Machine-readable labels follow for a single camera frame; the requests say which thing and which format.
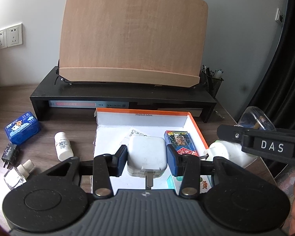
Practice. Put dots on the small white carton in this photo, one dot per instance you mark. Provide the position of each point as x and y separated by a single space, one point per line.
137 132

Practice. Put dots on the white wall device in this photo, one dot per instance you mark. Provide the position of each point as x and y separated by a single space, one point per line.
279 16

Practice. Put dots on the black monitor riser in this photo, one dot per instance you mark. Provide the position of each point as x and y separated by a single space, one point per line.
51 92

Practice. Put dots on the black mesh pen holder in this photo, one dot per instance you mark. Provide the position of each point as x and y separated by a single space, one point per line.
212 84

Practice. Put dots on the orange and white cardboard box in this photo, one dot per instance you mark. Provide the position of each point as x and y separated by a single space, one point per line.
113 132

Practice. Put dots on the wooden book stand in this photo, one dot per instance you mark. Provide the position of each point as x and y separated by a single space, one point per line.
132 29

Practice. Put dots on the black charger plug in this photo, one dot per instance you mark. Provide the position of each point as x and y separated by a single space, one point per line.
9 154

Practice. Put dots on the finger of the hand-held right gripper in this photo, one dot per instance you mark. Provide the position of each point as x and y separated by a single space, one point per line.
229 132

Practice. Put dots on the clear liquid refill bottle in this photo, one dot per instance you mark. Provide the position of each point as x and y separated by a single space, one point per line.
16 177

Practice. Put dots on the white pill bottle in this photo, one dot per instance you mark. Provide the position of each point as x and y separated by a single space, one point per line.
63 147

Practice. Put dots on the white plug-in heater with bottle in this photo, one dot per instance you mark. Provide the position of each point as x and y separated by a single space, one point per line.
231 151

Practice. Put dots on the red playing card box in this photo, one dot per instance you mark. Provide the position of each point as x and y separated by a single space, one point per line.
180 142

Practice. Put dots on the grey patterned cloth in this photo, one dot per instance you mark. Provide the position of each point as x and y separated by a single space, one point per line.
286 179

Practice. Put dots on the white charger plug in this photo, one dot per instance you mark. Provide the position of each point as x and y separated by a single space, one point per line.
147 156

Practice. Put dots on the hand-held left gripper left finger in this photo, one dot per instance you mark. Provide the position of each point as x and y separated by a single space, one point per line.
122 158

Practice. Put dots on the white and teal bandage box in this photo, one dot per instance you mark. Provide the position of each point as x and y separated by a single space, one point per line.
204 184

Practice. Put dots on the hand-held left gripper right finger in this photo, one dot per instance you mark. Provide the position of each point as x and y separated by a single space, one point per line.
171 161

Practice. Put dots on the grey book with red spine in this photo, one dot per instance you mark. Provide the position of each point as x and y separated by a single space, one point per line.
88 104

